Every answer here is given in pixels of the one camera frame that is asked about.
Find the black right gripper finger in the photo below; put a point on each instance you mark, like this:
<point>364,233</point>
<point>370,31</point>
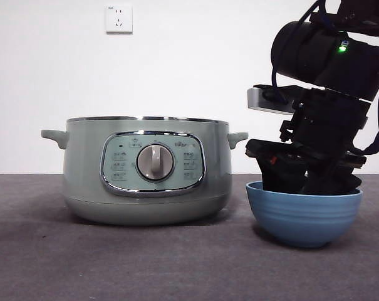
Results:
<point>330,183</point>
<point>280,175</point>

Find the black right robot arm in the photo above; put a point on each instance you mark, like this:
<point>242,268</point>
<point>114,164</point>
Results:
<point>317,56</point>

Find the pale green electric steamer pot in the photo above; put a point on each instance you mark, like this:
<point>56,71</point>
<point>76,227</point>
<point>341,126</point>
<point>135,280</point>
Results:
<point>82,175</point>

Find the blue ribbed bowl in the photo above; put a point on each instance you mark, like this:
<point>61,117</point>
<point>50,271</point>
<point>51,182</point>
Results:
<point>302,219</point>

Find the pale grey right wrist camera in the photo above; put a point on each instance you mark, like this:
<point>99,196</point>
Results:
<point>255,98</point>

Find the white wall socket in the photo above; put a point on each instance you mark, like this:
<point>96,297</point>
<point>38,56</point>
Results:
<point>119,19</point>

